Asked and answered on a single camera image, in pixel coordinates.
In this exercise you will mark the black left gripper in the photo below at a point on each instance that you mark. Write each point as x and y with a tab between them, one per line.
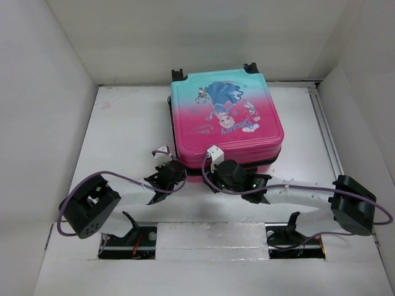
160	168

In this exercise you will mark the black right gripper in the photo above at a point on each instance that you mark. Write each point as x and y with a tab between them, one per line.
211	176

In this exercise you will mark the pink teal suitcase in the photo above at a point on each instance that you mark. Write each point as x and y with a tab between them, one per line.
230	109

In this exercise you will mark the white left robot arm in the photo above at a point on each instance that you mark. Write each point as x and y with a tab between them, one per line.
89	207

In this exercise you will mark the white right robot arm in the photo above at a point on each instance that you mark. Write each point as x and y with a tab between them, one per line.
343	204

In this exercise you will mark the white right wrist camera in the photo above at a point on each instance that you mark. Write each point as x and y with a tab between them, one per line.
216	156

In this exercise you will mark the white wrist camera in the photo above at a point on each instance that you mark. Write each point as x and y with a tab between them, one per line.
162	153
216	156

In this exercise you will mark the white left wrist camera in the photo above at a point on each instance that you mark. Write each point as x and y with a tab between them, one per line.
162	153

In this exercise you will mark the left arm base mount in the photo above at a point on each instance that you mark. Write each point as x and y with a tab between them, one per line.
128	239

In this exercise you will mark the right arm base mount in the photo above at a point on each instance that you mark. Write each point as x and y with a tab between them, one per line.
284	242

